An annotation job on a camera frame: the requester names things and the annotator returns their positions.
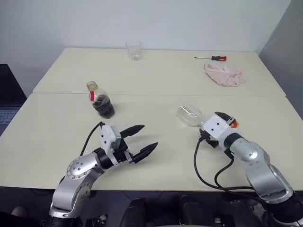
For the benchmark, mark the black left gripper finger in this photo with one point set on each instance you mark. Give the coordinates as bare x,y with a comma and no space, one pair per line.
145,152
132,131

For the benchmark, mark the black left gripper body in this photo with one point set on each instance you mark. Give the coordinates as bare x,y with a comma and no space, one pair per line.
122,153

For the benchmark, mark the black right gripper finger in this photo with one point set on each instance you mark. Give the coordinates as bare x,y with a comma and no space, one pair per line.
226,116

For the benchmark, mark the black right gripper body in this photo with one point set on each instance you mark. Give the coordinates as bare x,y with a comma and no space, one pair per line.
209,140

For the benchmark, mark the yellow and red bottle cap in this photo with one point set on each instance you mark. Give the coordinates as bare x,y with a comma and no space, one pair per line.
235,124

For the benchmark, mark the clear wine glass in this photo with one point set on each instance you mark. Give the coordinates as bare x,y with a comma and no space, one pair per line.
189,116

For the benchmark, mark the dark liquid plastic bottle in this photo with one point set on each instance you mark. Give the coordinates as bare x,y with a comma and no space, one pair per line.
104,107

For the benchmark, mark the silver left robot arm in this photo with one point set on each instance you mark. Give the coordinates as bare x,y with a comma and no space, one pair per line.
75,179

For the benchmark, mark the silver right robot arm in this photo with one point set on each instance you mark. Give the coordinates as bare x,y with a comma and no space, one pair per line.
260,170

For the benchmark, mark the crumpled pink cloth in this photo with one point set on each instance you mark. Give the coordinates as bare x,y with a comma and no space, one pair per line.
225,75

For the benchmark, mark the orange and black screwdriver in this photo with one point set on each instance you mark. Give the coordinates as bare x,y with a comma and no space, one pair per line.
219,58

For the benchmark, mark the dark rounded shape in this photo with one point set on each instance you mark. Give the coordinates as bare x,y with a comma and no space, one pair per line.
135,214
194,210

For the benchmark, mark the small white knob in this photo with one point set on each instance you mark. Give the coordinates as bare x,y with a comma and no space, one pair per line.
103,218
217,220

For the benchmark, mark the clear glass tumbler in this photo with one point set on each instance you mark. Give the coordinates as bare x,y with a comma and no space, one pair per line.
133,50

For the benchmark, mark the white shoe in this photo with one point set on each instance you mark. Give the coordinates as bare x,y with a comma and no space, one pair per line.
19,211

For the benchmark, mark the dark laptop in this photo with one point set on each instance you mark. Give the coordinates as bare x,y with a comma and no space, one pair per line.
8,89

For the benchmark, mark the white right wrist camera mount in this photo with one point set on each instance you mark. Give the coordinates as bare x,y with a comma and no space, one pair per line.
216,128

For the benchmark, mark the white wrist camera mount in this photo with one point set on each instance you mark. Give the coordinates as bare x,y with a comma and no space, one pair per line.
216,128
106,139

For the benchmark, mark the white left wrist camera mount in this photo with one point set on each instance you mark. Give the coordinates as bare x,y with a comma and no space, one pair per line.
106,139

